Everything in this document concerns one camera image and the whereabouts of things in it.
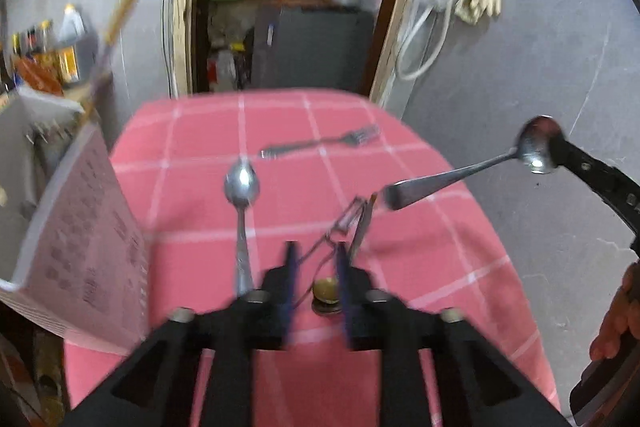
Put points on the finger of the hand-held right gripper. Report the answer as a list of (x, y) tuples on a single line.
[(595, 174)]

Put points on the dark capped sauce bottle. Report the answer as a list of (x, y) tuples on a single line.
[(31, 39)]

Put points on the yellow capped sauce bottle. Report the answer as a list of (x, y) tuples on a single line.
[(46, 37)]

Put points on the white perforated utensil holder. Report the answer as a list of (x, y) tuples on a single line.
[(90, 227)]

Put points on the bags on floor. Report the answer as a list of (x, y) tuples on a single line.
[(227, 67)]

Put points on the wooden chopstick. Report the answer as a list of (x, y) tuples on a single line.
[(126, 7), (117, 22)]

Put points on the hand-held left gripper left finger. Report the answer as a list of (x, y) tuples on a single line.
[(292, 307)]

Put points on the dark wooden door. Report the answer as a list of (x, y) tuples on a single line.
[(205, 7)]

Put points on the orange snack packet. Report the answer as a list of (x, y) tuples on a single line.
[(37, 74)]

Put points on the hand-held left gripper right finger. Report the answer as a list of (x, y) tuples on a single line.
[(344, 307)]

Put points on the large oil jug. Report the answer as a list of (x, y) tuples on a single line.
[(75, 47)]

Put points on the pink checked tablecloth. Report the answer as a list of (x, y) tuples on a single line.
[(425, 257)]

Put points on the steel fork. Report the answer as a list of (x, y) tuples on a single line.
[(320, 143)]

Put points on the cream door frame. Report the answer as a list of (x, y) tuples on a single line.
[(395, 32)]

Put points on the person's right hand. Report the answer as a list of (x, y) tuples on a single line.
[(622, 317)]

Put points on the brass spoon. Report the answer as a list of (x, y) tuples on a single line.
[(327, 294)]

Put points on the grey fridge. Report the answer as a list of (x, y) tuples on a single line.
[(310, 49)]

